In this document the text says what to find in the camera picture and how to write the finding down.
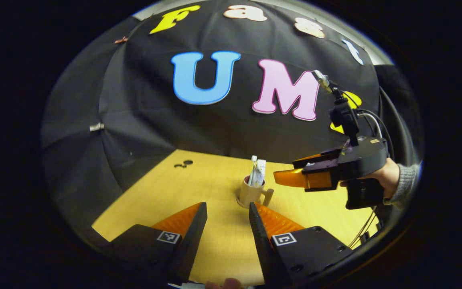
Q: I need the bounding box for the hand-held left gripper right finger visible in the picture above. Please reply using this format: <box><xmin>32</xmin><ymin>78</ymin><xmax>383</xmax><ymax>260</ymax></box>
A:
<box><xmin>249</xmin><ymin>202</ymin><xmax>354</xmax><ymax>287</ymax></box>

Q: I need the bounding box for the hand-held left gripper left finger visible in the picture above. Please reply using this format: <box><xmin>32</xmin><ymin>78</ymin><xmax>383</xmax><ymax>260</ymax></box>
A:
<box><xmin>109</xmin><ymin>202</ymin><xmax>208</xmax><ymax>286</ymax></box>

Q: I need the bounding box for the beige cup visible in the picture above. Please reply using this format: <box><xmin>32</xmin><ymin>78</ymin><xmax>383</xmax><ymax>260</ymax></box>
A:
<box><xmin>237</xmin><ymin>175</ymin><xmax>274</xmax><ymax>209</ymax></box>

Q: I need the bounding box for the white toothpaste tube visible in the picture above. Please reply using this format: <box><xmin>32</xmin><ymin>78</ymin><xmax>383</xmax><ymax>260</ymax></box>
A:
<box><xmin>251</xmin><ymin>159</ymin><xmax>267</xmax><ymax>187</ymax></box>

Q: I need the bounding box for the white toothbrush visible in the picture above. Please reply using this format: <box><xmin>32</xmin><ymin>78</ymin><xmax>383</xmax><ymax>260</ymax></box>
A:
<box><xmin>248</xmin><ymin>156</ymin><xmax>258</xmax><ymax>185</ymax></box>

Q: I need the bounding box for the wooden desktop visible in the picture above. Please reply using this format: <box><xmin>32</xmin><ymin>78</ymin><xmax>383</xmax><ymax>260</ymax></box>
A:
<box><xmin>91</xmin><ymin>149</ymin><xmax>380</xmax><ymax>286</ymax></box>

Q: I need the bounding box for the black backdrop cloth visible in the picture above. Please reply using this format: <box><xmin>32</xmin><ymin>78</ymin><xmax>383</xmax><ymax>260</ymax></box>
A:
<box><xmin>41</xmin><ymin>0</ymin><xmax>424</xmax><ymax>241</ymax></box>

